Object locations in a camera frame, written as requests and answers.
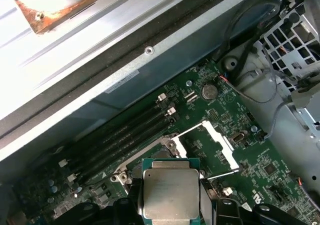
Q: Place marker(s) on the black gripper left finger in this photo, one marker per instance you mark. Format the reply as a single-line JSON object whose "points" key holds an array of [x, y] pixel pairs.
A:
{"points": [[133, 197]]}

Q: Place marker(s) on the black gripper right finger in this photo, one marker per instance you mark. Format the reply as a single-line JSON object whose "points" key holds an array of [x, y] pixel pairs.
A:
{"points": [[230, 215]]}

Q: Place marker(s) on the silver CPU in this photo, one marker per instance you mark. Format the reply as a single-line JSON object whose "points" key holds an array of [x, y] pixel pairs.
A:
{"points": [[170, 192]]}

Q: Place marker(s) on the metal socket cover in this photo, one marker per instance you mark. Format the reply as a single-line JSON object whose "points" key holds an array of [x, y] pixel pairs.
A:
{"points": [[217, 135]]}

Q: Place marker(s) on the CPU socket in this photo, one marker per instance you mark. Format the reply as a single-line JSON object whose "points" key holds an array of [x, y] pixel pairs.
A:
{"points": [[122, 176]]}

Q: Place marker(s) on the RAM slot with black clips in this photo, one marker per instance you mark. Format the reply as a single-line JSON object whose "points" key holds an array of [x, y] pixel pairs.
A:
{"points": [[117, 137], [126, 152]]}

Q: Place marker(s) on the green motherboard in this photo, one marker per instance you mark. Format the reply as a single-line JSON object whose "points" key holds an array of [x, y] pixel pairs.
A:
{"points": [[250, 185]]}

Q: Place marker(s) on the internal USB port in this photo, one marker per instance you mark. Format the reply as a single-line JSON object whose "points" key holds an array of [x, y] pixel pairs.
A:
{"points": [[237, 138]]}

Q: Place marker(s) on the silver metal drive cage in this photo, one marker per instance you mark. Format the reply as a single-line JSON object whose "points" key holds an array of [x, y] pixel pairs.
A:
{"points": [[275, 147]]}

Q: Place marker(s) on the coin cell battery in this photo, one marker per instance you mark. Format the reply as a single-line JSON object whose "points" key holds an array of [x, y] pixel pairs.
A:
{"points": [[209, 92]]}

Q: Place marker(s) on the black PC case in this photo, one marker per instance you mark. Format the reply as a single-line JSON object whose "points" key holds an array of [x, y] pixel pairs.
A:
{"points": [[150, 67]]}

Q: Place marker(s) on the square brown base plate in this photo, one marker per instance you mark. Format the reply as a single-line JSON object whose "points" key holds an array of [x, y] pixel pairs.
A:
{"points": [[37, 22]]}

